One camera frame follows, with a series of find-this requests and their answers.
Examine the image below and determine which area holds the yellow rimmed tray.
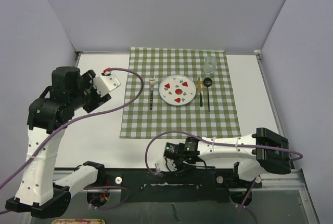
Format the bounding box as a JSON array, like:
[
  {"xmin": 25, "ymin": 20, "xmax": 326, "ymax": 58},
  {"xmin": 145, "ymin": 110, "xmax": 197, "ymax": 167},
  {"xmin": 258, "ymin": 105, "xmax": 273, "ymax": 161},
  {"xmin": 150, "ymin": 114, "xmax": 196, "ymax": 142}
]
[{"xmin": 52, "ymin": 218, "xmax": 106, "ymax": 224}]

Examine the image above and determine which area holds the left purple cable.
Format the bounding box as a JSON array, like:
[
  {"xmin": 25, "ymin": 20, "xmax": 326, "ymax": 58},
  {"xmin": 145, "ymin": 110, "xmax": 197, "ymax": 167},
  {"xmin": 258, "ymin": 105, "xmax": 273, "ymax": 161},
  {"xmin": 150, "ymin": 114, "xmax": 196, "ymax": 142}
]
[{"xmin": 0, "ymin": 67, "xmax": 145, "ymax": 214}]

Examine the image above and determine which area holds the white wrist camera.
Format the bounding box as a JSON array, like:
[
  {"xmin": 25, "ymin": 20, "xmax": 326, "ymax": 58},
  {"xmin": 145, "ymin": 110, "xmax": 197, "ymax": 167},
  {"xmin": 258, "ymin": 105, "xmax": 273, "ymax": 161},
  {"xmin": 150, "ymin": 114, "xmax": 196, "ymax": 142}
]
[
  {"xmin": 92, "ymin": 68, "xmax": 121, "ymax": 98},
  {"xmin": 154, "ymin": 157, "xmax": 177, "ymax": 177}
]

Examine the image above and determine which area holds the purple cable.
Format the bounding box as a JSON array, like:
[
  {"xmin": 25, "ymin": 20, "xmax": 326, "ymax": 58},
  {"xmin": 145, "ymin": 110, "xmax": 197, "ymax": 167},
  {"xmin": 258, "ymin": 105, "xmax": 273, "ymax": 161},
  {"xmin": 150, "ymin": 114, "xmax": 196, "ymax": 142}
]
[
  {"xmin": 0, "ymin": 67, "xmax": 145, "ymax": 214},
  {"xmin": 145, "ymin": 130, "xmax": 304, "ymax": 224}
]

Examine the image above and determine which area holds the silver fork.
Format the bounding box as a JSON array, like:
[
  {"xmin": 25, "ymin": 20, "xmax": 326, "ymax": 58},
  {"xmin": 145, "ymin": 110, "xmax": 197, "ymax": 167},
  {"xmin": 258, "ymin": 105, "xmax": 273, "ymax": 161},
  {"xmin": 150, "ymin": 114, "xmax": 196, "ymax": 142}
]
[{"xmin": 149, "ymin": 75, "xmax": 155, "ymax": 110}]

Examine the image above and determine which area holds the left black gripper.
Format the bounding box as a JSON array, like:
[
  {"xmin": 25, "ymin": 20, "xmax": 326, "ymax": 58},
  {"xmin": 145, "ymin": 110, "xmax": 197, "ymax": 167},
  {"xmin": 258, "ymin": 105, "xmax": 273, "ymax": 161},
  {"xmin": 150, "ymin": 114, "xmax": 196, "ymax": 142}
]
[{"xmin": 70, "ymin": 72, "xmax": 110, "ymax": 112}]

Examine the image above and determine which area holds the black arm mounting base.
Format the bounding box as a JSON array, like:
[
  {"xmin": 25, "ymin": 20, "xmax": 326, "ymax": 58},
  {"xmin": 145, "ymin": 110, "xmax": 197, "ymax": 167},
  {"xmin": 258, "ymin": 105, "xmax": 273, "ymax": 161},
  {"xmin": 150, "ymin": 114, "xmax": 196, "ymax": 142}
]
[{"xmin": 86, "ymin": 168, "xmax": 262, "ymax": 208}]

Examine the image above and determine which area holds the green handled knife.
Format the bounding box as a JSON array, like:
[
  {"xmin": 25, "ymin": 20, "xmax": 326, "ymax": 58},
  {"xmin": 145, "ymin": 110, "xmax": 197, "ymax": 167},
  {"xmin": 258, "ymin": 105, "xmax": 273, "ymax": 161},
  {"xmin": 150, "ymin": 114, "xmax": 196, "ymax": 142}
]
[{"xmin": 197, "ymin": 78, "xmax": 203, "ymax": 107}]

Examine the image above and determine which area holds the white plate with strawberries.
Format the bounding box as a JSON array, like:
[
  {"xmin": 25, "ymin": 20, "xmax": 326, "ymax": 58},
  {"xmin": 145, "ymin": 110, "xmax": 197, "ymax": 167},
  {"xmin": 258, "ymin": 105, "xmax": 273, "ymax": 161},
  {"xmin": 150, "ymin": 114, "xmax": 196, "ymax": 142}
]
[{"xmin": 158, "ymin": 75, "xmax": 197, "ymax": 107}]

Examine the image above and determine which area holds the black spoon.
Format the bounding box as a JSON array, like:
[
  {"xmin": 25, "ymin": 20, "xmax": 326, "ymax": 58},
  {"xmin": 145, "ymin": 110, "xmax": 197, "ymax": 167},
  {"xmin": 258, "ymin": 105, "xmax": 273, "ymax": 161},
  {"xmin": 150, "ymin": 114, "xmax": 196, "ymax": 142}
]
[{"xmin": 203, "ymin": 77, "xmax": 213, "ymax": 111}]

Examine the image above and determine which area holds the green white checkered tablecloth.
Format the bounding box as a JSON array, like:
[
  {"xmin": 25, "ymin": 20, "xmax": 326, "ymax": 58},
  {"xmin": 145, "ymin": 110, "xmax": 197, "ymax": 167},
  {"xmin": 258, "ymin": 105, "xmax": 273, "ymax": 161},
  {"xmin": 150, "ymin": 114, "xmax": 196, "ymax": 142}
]
[{"xmin": 120, "ymin": 47, "xmax": 241, "ymax": 139}]

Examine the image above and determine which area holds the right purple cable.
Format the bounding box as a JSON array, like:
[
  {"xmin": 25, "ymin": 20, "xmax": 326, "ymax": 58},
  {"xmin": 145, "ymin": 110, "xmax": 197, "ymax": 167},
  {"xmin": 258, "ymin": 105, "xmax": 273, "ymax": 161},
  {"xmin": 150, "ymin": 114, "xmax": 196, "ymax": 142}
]
[{"xmin": 145, "ymin": 130, "xmax": 304, "ymax": 224}]

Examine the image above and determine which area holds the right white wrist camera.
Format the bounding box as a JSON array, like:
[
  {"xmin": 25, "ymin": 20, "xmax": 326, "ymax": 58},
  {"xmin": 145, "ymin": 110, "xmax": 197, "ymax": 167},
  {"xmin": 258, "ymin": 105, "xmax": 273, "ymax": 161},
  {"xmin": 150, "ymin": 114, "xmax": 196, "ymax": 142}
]
[{"xmin": 154, "ymin": 157, "xmax": 177, "ymax": 177}]

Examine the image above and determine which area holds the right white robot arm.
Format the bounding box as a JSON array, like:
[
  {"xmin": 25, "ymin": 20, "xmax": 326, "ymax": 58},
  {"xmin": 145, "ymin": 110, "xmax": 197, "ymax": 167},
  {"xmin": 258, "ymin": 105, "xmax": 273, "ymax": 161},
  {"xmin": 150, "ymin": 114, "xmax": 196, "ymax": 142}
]
[{"xmin": 155, "ymin": 128, "xmax": 291, "ymax": 187}]

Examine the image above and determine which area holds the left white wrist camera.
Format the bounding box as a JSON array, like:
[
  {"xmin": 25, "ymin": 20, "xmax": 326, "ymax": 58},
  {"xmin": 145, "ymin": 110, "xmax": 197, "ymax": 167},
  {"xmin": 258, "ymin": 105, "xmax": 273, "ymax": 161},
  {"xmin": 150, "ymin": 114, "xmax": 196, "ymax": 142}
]
[{"xmin": 92, "ymin": 68, "xmax": 121, "ymax": 98}]

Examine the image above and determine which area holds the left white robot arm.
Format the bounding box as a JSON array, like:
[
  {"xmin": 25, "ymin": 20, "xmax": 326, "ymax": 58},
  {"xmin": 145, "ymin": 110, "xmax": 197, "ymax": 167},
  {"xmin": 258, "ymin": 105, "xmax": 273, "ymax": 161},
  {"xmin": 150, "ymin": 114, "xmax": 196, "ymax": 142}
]
[{"xmin": 5, "ymin": 67, "xmax": 121, "ymax": 219}]

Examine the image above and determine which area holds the clear drinking glass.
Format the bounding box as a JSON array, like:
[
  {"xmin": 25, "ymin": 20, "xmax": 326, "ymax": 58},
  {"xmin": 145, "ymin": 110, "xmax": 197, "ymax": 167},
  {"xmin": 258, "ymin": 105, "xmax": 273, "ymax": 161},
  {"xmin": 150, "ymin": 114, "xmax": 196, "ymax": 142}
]
[{"xmin": 203, "ymin": 56, "xmax": 217, "ymax": 75}]

